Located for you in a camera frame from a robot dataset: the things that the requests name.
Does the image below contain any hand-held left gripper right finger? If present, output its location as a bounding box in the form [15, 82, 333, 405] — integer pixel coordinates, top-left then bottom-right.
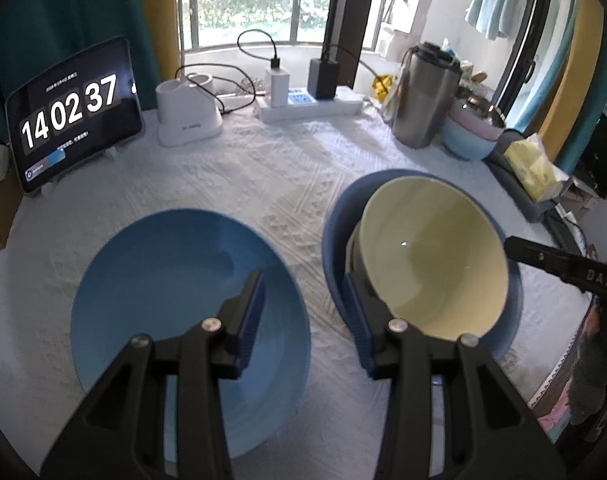
[344, 271, 567, 480]

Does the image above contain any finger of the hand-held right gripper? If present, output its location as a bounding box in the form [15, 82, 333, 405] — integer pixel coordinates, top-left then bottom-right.
[503, 235, 607, 294]

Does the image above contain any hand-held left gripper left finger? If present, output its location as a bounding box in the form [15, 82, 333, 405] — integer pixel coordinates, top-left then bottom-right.
[41, 270, 267, 480]

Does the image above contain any ridged blue plate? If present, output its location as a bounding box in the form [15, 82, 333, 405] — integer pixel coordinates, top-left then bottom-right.
[70, 208, 311, 461]

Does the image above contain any cream bowl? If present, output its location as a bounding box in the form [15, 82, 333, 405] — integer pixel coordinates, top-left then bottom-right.
[358, 175, 510, 340]

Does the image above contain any large dark blue bowl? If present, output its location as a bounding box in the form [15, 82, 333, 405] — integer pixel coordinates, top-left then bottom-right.
[322, 169, 524, 361]

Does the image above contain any black smartphone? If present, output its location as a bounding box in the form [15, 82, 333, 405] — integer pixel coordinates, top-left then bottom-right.
[546, 210, 585, 252]

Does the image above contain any yellow tissue pack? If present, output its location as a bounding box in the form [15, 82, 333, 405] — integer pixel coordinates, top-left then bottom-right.
[503, 133, 569, 203]

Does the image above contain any dark printed cloth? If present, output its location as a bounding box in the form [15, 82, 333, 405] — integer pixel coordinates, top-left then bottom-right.
[531, 300, 607, 441]

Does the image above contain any black monitor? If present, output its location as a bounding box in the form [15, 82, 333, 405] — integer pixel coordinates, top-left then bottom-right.
[581, 112, 607, 198]

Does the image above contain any pale blue bowl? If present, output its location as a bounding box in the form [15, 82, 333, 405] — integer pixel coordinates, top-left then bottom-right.
[440, 120, 499, 162]

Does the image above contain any pale pink bowl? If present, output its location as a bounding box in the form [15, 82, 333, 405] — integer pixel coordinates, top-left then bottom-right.
[446, 107, 504, 142]

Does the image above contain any yellow curtain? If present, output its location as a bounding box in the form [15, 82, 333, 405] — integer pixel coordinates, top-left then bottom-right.
[536, 0, 607, 161]
[136, 0, 182, 86]

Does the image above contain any white desk lamp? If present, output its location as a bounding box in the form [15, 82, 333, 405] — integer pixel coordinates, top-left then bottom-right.
[156, 72, 224, 148]

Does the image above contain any stainless steel tumbler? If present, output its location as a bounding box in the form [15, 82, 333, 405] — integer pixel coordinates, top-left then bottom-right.
[391, 42, 461, 149]

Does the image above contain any white power strip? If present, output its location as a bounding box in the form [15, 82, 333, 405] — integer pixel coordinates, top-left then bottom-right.
[256, 86, 364, 123]

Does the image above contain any white tablet stand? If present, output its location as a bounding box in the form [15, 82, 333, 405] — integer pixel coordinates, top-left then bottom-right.
[41, 144, 120, 196]

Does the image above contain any yellow packet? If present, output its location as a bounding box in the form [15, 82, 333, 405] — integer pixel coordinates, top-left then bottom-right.
[373, 75, 397, 102]

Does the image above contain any white charger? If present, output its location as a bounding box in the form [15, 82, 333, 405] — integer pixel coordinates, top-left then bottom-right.
[265, 57, 290, 108]

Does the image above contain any black charger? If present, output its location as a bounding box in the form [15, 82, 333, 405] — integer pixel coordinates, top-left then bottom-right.
[308, 58, 341, 100]

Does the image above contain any light blue hanging towel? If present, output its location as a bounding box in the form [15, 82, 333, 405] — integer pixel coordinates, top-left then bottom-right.
[464, 0, 529, 41]

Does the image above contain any black tablet showing clock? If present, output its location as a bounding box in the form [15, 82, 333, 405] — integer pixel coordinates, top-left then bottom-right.
[4, 36, 145, 195]

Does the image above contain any black phone cable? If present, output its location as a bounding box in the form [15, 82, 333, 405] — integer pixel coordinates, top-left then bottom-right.
[558, 207, 591, 261]

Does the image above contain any dark sliding door frame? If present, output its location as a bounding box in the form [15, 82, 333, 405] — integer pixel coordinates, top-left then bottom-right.
[493, 0, 557, 131]

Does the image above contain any black cable of white charger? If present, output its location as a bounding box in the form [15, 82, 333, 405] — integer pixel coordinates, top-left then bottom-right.
[237, 29, 281, 68]

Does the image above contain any dark window post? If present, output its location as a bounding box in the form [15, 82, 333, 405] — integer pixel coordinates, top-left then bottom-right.
[323, 0, 379, 88]

